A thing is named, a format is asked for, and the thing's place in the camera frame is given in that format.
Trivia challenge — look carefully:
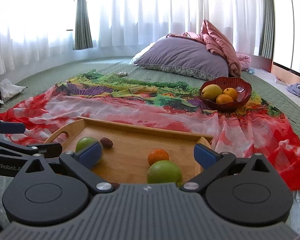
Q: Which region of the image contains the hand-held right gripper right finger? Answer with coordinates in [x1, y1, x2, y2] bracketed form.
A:
[180, 143, 274, 193]

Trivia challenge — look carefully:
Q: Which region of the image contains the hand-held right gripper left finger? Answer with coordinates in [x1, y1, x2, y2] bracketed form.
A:
[22, 141, 116, 194]

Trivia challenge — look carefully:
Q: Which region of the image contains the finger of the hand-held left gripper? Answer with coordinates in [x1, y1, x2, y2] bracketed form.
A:
[0, 120, 25, 138]
[0, 137, 63, 158]

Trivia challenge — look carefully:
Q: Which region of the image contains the small green apple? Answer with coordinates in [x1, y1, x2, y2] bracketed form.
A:
[75, 137, 104, 165]

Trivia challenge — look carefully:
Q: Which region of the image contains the wooden tray with handles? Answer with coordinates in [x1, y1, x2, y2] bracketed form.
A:
[43, 116, 214, 184]

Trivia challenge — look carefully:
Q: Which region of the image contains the large green apple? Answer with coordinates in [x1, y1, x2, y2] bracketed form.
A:
[146, 160, 183, 187]

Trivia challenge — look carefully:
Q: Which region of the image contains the orange tangerine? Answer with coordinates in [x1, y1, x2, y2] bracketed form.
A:
[147, 149, 170, 167]

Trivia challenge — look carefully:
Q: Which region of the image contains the crumpled newspaper bag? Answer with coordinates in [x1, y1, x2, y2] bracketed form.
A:
[0, 78, 27, 103]

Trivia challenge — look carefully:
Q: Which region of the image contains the red glass bowl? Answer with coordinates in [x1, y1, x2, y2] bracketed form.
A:
[199, 77, 252, 112]

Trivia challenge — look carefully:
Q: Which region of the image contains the orange in bowl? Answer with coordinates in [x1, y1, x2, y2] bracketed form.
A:
[222, 87, 238, 101]
[216, 94, 234, 105]

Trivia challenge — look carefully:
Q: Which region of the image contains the yellow mango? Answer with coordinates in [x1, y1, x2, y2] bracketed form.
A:
[201, 85, 223, 100]

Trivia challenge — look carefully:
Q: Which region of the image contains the colourful red floral scarf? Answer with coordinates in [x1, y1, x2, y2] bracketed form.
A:
[0, 71, 300, 191]

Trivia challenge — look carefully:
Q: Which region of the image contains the green quilted bedspread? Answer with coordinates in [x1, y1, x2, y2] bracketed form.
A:
[0, 56, 300, 205]

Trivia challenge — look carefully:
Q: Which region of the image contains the purple pillow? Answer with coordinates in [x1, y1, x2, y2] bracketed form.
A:
[133, 36, 230, 80]

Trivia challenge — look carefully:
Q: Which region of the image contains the brown bed headboard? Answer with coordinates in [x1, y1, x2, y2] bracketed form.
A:
[249, 55, 273, 73]

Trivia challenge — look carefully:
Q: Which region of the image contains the white pillow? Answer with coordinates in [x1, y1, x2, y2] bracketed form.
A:
[130, 42, 155, 65]

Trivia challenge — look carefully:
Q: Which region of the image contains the blue crumpled cloth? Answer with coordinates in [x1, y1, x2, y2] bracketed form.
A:
[286, 83, 300, 98]

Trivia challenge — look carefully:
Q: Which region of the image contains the pink duvet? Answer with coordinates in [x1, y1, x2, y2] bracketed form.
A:
[181, 19, 252, 78]

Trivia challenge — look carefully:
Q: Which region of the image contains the green curtain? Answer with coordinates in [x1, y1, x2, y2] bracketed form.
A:
[73, 0, 93, 50]
[259, 0, 276, 59]

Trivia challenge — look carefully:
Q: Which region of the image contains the white wardrobe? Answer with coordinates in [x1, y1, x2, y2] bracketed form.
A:
[270, 0, 300, 88]

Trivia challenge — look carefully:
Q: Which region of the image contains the white sheer curtain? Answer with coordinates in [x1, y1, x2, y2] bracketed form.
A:
[0, 0, 273, 75]

